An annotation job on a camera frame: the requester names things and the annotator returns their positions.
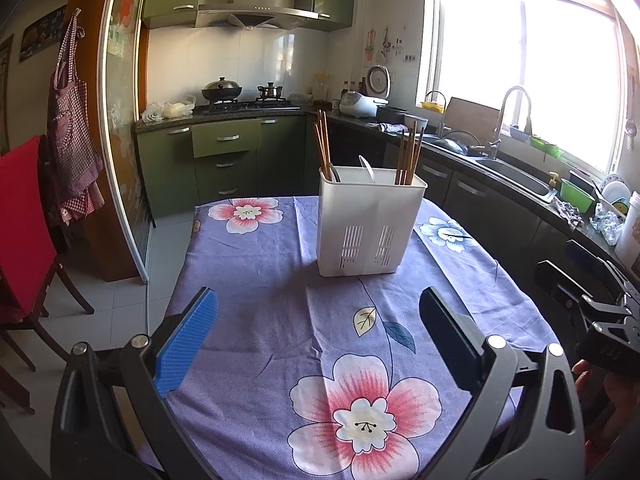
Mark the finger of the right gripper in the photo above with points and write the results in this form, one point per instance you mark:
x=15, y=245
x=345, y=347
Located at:
x=565, y=284
x=595, y=259

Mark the small black pot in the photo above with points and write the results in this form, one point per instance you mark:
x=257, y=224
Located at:
x=270, y=92

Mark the checkered apron hanging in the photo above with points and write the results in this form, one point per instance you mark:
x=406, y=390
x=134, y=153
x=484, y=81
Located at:
x=76, y=162

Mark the steel range hood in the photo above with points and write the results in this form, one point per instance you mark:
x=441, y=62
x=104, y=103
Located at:
x=250, y=5

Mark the group chopstick two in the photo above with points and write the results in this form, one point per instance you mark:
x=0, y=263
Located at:
x=413, y=130

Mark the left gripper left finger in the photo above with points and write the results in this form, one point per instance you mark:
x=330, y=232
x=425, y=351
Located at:
x=154, y=366

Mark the white rice cooker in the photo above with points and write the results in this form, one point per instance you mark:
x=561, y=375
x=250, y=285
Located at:
x=376, y=92

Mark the group chopstick four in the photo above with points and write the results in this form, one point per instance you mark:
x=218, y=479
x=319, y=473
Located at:
x=408, y=154

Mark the green kitchen cabinets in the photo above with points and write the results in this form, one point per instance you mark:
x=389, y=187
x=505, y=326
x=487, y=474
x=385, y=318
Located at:
x=189, y=165

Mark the group chopstick three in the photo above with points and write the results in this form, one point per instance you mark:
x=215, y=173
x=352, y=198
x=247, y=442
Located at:
x=415, y=155

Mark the clear plastic spoon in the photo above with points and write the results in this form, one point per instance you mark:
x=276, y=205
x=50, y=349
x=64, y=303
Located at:
x=366, y=166

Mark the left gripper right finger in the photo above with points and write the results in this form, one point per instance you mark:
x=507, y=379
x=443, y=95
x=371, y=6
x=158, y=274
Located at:
x=485, y=371

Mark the lone wooden chopstick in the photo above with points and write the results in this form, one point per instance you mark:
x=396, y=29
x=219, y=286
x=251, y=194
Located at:
x=317, y=132

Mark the black wok on stove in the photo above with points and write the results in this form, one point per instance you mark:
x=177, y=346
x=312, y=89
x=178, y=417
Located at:
x=222, y=90

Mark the wooden cutting board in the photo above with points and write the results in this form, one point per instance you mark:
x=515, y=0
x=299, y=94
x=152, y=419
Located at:
x=478, y=119

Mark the red chair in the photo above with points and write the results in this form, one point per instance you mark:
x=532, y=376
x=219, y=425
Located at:
x=29, y=260

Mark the steel kitchen sink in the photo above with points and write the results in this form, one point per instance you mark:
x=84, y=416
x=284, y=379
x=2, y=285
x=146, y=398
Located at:
x=517, y=177

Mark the white plastic utensil holder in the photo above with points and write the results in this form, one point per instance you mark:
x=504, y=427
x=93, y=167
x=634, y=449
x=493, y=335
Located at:
x=365, y=220

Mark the person's right hand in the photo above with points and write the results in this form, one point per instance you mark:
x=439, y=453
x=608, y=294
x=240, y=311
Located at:
x=621, y=391

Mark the purple floral tablecloth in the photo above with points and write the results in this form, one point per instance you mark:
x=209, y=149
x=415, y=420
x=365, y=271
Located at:
x=304, y=377

